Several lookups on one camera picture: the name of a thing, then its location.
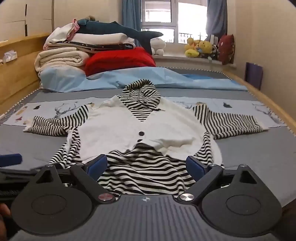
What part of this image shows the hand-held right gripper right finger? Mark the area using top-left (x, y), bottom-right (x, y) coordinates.
top-left (176, 156), bottom-right (263, 205)

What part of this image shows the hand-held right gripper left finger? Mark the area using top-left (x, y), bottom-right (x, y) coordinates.
top-left (35, 154), bottom-right (119, 205)

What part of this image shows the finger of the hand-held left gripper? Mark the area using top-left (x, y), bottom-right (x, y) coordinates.
top-left (0, 153), bottom-right (23, 167)
top-left (0, 168), bottom-right (37, 180)

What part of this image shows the striped hooded sweater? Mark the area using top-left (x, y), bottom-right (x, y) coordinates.
top-left (23, 79), bottom-right (269, 195)

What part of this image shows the person's left hand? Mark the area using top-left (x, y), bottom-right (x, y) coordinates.
top-left (0, 203), bottom-right (11, 232)

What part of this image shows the grey printed bed sheet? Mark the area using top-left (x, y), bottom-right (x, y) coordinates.
top-left (0, 67), bottom-right (296, 179)

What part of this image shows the wooden headboard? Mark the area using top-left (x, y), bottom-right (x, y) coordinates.
top-left (0, 32), bottom-right (53, 116)

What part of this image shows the light blue sheet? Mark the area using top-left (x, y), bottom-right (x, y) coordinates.
top-left (38, 66), bottom-right (248, 93)

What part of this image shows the tissue box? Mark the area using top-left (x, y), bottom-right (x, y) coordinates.
top-left (2, 51), bottom-right (18, 63)

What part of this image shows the red blanket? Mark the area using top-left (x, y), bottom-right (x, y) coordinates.
top-left (84, 46), bottom-right (156, 77)

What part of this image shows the purple box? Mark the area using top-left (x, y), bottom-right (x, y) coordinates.
top-left (245, 62), bottom-right (263, 91)

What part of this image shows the cream folded blanket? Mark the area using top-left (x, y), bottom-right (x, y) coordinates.
top-left (35, 47), bottom-right (89, 73)

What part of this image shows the black and white plush toy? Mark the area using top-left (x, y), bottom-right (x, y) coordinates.
top-left (210, 44), bottom-right (221, 61)

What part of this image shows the yellow duck plush toy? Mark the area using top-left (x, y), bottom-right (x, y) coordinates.
top-left (184, 38), bottom-right (201, 58)

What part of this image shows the yellow round plush toy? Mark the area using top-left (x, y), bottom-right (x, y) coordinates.
top-left (198, 40), bottom-right (213, 55)

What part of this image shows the dark red cushion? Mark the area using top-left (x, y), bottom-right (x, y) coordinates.
top-left (218, 34), bottom-right (236, 65)

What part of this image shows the white folded blanket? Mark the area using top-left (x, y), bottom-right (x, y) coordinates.
top-left (44, 33), bottom-right (136, 49)

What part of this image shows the dark blue shark plush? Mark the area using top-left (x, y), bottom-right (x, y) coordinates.
top-left (77, 19), bottom-right (163, 55)

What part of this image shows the pink and white cloth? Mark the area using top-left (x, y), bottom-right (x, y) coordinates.
top-left (44, 19), bottom-right (80, 47)

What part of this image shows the cream wardrobe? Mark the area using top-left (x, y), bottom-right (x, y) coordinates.
top-left (0, 0), bottom-right (55, 42)

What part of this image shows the blue curtain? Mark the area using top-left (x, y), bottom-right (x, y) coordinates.
top-left (122, 0), bottom-right (145, 49)
top-left (206, 0), bottom-right (228, 43)

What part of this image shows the window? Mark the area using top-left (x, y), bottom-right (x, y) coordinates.
top-left (141, 0), bottom-right (208, 45)

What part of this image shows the wooden bed frame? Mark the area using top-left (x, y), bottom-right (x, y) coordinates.
top-left (222, 70), bottom-right (296, 136)

